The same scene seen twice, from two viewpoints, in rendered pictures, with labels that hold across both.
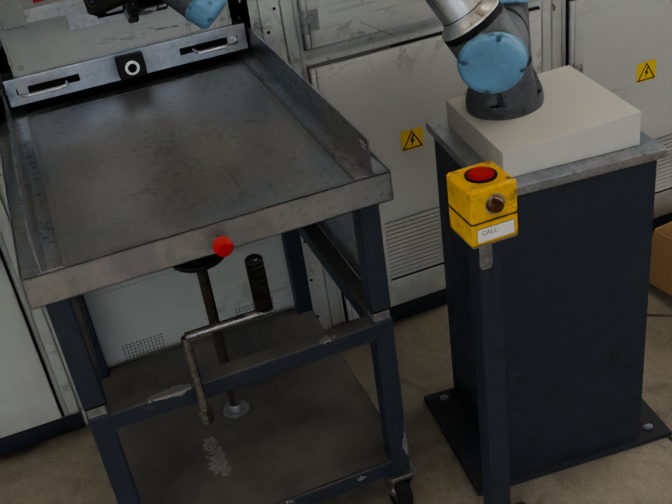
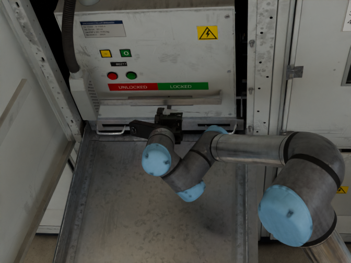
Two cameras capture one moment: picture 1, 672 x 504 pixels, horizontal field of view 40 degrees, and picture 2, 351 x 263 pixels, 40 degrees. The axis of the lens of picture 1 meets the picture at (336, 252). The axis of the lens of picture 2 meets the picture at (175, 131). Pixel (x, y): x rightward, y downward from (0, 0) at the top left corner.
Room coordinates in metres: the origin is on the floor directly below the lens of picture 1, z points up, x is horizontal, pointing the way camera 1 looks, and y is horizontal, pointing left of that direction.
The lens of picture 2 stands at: (1.10, -0.14, 2.23)
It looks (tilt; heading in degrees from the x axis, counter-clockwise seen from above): 53 degrees down; 29
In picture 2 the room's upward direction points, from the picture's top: 11 degrees counter-clockwise
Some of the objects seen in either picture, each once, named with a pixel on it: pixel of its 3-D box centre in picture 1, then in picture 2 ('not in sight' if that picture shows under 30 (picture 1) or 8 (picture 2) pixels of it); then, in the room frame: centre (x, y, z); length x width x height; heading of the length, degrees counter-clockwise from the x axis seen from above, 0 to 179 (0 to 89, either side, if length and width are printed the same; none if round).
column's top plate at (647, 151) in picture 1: (538, 138); not in sight; (1.62, -0.43, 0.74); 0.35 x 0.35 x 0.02; 11
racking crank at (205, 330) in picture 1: (230, 342); not in sight; (1.26, 0.20, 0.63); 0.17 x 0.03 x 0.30; 106
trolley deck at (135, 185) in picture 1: (173, 158); (157, 234); (1.61, 0.28, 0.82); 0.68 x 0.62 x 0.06; 16
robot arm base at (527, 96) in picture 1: (502, 79); not in sight; (1.66, -0.37, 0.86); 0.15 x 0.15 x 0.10
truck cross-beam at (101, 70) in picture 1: (128, 61); (165, 119); (1.99, 0.39, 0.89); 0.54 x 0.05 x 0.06; 106
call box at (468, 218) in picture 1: (482, 203); not in sight; (1.21, -0.23, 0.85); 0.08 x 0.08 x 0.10; 16
